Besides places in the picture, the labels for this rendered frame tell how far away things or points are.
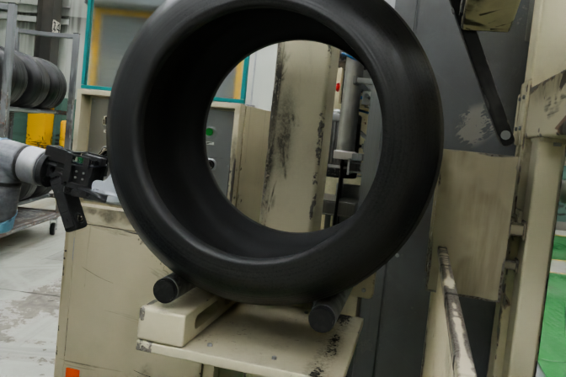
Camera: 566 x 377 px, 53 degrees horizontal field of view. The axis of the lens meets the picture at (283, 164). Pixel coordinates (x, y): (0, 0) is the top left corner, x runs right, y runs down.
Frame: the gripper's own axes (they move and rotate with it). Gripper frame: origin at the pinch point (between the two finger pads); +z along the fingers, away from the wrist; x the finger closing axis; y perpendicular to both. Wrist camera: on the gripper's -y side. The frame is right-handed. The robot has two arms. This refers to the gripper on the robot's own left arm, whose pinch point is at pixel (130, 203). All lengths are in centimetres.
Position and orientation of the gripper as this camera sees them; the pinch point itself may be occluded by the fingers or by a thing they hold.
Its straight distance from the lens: 115.7
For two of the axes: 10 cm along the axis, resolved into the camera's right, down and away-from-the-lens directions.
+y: 2.2, -9.7, -0.9
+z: 9.4, 2.4, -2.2
